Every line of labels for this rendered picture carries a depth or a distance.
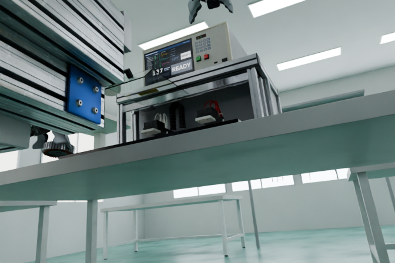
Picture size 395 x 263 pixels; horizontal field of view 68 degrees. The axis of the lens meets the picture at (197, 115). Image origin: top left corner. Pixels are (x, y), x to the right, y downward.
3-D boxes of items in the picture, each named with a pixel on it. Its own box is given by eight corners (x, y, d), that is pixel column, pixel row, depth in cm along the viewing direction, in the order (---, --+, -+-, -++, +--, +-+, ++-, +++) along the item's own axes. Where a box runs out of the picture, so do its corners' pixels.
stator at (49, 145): (56, 147, 103) (58, 137, 105) (34, 152, 107) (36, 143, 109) (80, 156, 112) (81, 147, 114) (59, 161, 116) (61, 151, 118)
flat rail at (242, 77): (252, 78, 111) (251, 71, 112) (120, 113, 135) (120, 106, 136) (253, 79, 112) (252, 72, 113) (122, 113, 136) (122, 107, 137)
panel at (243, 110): (276, 146, 116) (264, 77, 125) (138, 169, 141) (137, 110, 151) (277, 147, 117) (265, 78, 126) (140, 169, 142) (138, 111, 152)
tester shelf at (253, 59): (258, 63, 112) (256, 52, 114) (116, 103, 138) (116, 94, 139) (279, 97, 150) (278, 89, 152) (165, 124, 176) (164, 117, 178)
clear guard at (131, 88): (144, 77, 101) (143, 61, 103) (90, 93, 110) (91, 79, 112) (187, 104, 129) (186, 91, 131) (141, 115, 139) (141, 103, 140)
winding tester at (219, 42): (232, 63, 120) (226, 20, 127) (143, 88, 137) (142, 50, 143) (256, 93, 154) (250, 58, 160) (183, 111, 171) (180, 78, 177)
